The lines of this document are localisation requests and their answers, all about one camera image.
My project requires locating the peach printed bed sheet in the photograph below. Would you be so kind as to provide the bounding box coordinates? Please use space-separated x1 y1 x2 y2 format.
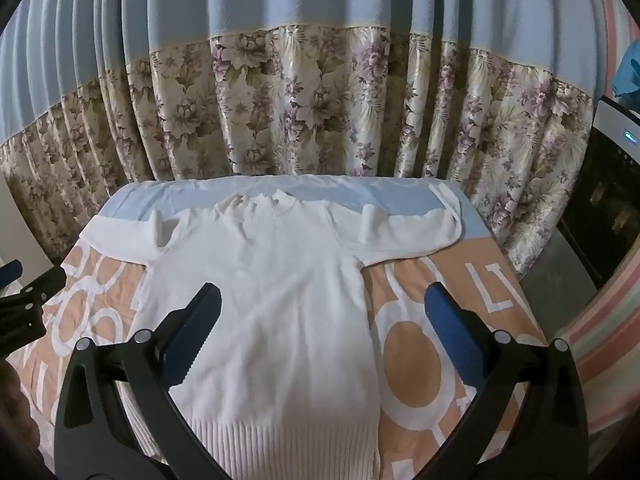
5 175 566 480

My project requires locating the white knit sweater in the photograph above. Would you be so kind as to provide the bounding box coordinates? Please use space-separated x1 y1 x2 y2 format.
77 180 463 480

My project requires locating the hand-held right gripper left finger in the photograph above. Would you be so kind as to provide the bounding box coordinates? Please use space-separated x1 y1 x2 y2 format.
52 282 236 480

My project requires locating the blue floral curtain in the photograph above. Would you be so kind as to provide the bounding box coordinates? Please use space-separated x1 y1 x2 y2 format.
0 0 601 281

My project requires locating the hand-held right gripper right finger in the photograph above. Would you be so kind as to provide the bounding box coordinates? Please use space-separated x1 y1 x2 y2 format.
415 282 591 480

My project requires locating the black water dispenser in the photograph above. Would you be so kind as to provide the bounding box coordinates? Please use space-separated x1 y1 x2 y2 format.
555 95 640 291

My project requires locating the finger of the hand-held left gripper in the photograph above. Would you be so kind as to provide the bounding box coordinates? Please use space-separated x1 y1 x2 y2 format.
0 267 67 313
0 259 24 287

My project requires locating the blue cloth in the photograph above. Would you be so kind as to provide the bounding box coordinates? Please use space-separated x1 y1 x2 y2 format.
612 45 640 98

